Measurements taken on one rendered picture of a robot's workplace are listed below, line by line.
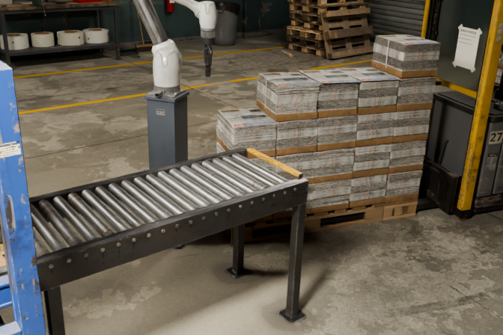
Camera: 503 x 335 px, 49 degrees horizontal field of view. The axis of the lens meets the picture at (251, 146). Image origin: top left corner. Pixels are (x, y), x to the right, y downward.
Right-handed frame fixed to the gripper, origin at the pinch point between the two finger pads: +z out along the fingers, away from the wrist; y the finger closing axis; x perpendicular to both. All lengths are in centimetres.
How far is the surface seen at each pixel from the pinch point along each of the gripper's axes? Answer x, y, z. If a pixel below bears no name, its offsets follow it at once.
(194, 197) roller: 34, -100, 34
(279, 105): -41.2, -17.6, 20.1
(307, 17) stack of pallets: -341, 572, 50
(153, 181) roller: 48, -77, 34
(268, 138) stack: -34, -19, 41
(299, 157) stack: -56, -18, 56
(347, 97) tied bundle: -89, -17, 18
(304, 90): -57, -19, 11
